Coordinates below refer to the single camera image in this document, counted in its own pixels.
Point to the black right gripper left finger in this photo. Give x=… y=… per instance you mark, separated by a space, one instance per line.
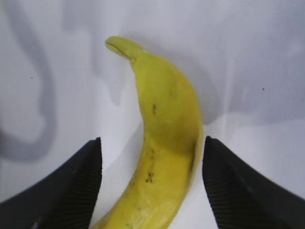
x=65 y=199

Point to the yellow banana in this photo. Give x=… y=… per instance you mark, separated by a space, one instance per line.
x=172 y=142

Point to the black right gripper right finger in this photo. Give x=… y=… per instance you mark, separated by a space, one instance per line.
x=242 y=198

